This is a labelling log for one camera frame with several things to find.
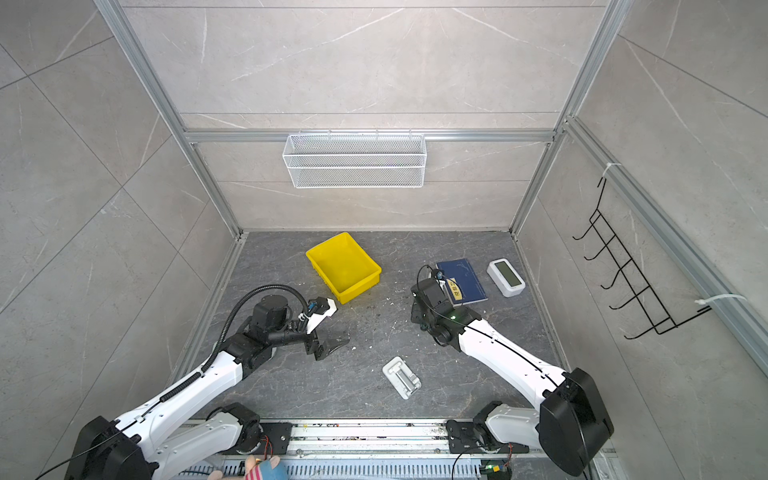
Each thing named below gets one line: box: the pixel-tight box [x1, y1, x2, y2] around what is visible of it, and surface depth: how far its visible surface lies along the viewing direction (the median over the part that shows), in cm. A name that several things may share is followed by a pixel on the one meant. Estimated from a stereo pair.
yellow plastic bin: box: [306, 232, 382, 305], surface depth 107 cm
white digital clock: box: [486, 258, 526, 298], surface depth 103 cm
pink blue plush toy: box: [207, 455, 290, 480], surface depth 66 cm
